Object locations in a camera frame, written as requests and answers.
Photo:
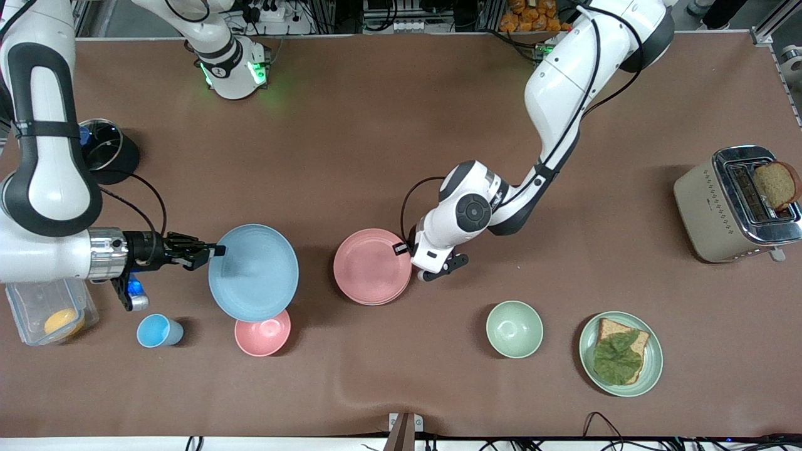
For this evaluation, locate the green lettuce leaf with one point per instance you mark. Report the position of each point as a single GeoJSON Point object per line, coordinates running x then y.
{"type": "Point", "coordinates": [617, 360]}

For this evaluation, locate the white power strip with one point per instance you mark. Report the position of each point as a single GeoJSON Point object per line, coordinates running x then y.
{"type": "Point", "coordinates": [272, 11]}

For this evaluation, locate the brown bread slice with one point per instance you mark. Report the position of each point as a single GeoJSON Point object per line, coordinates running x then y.
{"type": "Point", "coordinates": [636, 341]}
{"type": "Point", "coordinates": [777, 185]}

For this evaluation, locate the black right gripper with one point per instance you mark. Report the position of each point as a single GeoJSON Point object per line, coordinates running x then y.
{"type": "Point", "coordinates": [146, 248]}

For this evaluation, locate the beige toaster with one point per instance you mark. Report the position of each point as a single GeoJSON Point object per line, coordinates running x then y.
{"type": "Point", "coordinates": [702, 213]}

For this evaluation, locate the glass pot lid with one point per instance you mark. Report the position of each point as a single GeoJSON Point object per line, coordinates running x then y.
{"type": "Point", "coordinates": [100, 144]}

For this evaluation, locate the metal mount bracket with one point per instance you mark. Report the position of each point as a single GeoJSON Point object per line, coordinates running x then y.
{"type": "Point", "coordinates": [403, 432]}

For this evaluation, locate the aluminium frame rail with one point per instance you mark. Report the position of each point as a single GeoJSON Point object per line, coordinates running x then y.
{"type": "Point", "coordinates": [774, 22]}

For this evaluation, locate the blue cup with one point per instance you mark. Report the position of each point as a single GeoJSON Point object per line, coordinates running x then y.
{"type": "Point", "coordinates": [156, 331]}

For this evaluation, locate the orange snack bags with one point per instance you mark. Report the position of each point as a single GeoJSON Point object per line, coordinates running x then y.
{"type": "Point", "coordinates": [532, 15]}

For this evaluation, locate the green bowl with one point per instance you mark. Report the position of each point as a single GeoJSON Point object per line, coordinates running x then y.
{"type": "Point", "coordinates": [514, 329]}

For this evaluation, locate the green plate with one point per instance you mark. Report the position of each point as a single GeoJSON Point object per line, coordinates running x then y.
{"type": "Point", "coordinates": [653, 357]}

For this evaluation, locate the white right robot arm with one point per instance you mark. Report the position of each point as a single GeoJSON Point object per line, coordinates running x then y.
{"type": "Point", "coordinates": [44, 163]}

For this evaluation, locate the blue plate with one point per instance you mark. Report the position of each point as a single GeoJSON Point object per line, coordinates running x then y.
{"type": "Point", "coordinates": [254, 272]}

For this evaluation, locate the yellow round food piece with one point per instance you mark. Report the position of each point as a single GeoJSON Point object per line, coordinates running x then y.
{"type": "Point", "coordinates": [64, 322]}

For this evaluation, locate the pink plate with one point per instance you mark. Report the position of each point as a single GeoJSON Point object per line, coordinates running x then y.
{"type": "Point", "coordinates": [369, 266]}

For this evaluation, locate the clear plastic container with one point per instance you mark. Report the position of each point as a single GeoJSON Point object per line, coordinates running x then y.
{"type": "Point", "coordinates": [31, 307]}

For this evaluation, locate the pink bowl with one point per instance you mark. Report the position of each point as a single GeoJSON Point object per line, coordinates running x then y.
{"type": "Point", "coordinates": [263, 335]}

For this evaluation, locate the brown table mat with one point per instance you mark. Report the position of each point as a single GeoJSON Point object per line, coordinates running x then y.
{"type": "Point", "coordinates": [376, 125]}

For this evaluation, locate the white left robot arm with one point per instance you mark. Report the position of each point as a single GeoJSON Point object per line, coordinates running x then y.
{"type": "Point", "coordinates": [564, 81]}

